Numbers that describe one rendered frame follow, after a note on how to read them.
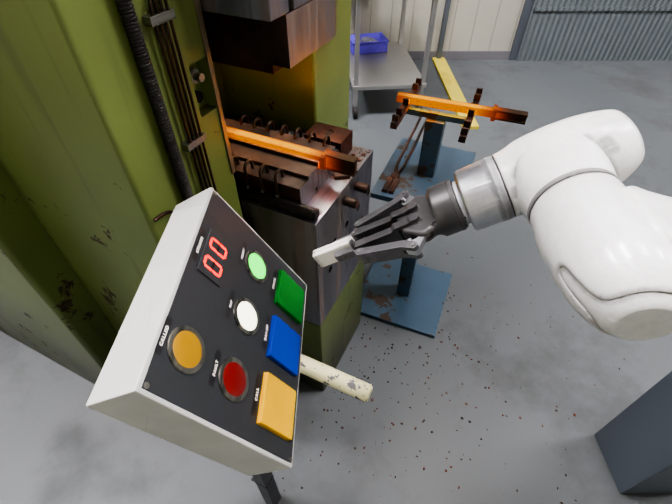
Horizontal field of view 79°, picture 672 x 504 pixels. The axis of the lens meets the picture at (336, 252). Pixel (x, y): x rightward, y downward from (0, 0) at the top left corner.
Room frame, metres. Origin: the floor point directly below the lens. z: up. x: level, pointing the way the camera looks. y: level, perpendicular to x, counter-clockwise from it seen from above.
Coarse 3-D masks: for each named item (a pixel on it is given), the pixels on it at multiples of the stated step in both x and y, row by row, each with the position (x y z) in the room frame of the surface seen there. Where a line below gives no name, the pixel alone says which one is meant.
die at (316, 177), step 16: (240, 128) 1.08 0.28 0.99; (256, 128) 1.08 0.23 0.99; (240, 144) 1.00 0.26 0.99; (256, 144) 0.98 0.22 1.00; (304, 144) 0.99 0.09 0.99; (320, 144) 0.99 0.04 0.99; (240, 160) 0.93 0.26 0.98; (256, 160) 0.92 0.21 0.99; (272, 160) 0.92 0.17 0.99; (288, 160) 0.92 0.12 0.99; (304, 160) 0.91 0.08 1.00; (240, 176) 0.88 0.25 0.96; (256, 176) 0.86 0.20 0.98; (272, 176) 0.86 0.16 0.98; (288, 176) 0.86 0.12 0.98; (304, 176) 0.85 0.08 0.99; (320, 176) 0.90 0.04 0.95; (272, 192) 0.84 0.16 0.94; (288, 192) 0.82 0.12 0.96; (304, 192) 0.82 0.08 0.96
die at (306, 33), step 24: (312, 0) 0.90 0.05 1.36; (216, 24) 0.87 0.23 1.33; (240, 24) 0.85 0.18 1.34; (264, 24) 0.82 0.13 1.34; (288, 24) 0.81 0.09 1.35; (312, 24) 0.89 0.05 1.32; (216, 48) 0.88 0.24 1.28; (240, 48) 0.85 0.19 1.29; (264, 48) 0.83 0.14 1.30; (288, 48) 0.80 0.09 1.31; (312, 48) 0.89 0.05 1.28
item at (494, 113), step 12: (408, 96) 1.29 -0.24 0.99; (420, 96) 1.29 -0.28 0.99; (444, 108) 1.24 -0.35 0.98; (456, 108) 1.22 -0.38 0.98; (468, 108) 1.21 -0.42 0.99; (480, 108) 1.20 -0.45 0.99; (492, 108) 1.20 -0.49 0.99; (504, 108) 1.19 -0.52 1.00; (492, 120) 1.17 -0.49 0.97; (504, 120) 1.17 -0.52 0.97; (516, 120) 1.16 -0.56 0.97
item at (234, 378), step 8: (232, 368) 0.26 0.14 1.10; (240, 368) 0.27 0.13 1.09; (224, 376) 0.25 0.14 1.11; (232, 376) 0.25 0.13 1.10; (240, 376) 0.26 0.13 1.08; (224, 384) 0.24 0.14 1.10; (232, 384) 0.24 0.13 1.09; (240, 384) 0.25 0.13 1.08; (232, 392) 0.23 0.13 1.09; (240, 392) 0.24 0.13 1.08
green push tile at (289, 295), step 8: (280, 272) 0.48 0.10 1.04; (280, 280) 0.46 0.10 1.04; (288, 280) 0.48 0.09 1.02; (280, 288) 0.44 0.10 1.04; (288, 288) 0.46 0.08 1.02; (296, 288) 0.48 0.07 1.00; (280, 296) 0.43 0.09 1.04; (288, 296) 0.44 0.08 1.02; (296, 296) 0.46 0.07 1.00; (280, 304) 0.41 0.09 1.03; (288, 304) 0.43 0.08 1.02; (296, 304) 0.44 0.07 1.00; (288, 312) 0.41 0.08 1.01; (296, 312) 0.43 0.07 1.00; (296, 320) 0.41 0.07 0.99
